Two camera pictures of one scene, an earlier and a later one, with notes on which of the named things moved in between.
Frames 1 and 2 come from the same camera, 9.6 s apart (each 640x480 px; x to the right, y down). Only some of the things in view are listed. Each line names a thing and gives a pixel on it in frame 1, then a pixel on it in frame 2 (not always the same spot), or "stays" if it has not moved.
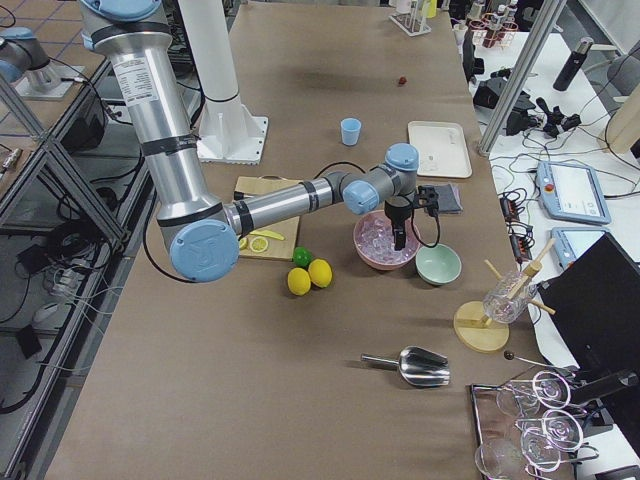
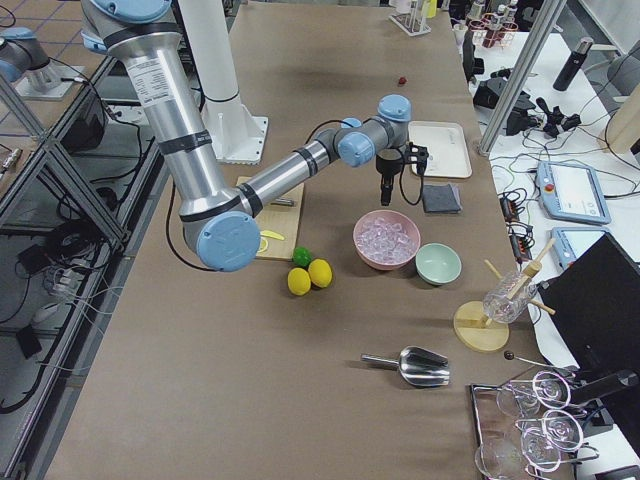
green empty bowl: x=438 y=265 stays
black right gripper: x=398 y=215 -> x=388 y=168
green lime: x=302 y=257 stays
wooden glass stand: x=475 y=332 stays
